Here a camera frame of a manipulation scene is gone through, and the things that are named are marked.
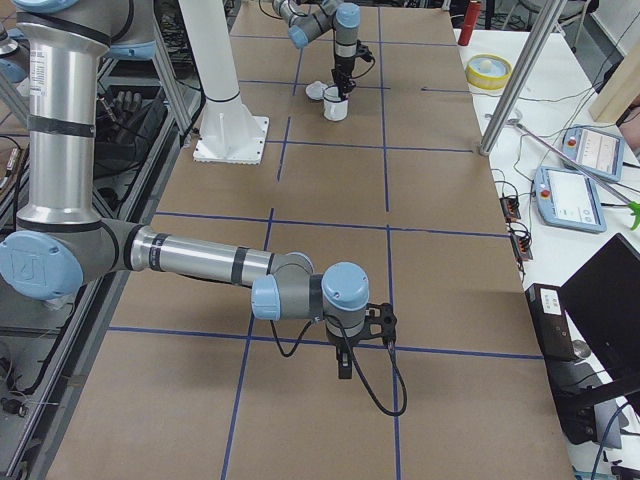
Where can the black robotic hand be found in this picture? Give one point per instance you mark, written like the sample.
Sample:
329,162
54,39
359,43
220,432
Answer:
120,111

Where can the wooden board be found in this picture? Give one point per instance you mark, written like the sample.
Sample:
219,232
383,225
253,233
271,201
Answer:
620,91

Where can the near teach pendant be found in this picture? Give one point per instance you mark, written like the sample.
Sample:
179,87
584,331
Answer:
568,199

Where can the aluminium frame post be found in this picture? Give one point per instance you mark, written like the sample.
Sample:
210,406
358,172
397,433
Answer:
532,48

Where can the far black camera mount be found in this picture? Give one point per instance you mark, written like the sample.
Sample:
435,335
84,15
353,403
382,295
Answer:
364,53

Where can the yellow tape roll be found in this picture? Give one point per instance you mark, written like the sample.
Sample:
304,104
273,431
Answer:
488,72

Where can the red cylinder bottle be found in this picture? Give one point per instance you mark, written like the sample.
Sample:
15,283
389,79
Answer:
471,17

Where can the white pedestal column base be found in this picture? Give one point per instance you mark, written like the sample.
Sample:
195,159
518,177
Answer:
228,132

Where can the orange connector block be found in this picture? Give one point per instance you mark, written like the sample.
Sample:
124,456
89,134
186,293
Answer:
510,208
521,246

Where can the far teach pendant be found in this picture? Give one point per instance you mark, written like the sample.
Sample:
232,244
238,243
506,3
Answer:
598,151

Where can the teach pendant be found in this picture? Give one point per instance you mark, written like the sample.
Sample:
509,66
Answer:
568,199
598,151

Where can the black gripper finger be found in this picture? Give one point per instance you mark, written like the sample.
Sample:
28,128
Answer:
345,87
344,363
336,77

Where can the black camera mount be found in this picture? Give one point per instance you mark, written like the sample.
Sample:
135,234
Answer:
380,323
364,53

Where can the white mug lid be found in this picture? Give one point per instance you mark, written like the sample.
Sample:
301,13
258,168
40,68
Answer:
315,90

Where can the upper orange connector block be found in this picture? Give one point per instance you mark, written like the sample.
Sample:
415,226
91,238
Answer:
510,208

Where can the white enamel mug blue rim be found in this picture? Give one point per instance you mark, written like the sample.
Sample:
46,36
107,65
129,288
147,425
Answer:
335,108

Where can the black box white label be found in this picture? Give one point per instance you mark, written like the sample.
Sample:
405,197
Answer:
583,403

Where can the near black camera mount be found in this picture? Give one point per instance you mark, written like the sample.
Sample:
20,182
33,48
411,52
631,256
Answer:
380,323

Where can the black laptop monitor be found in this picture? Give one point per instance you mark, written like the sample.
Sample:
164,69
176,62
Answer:
602,299

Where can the lower orange connector block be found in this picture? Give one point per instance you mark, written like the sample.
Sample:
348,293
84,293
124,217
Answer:
521,246

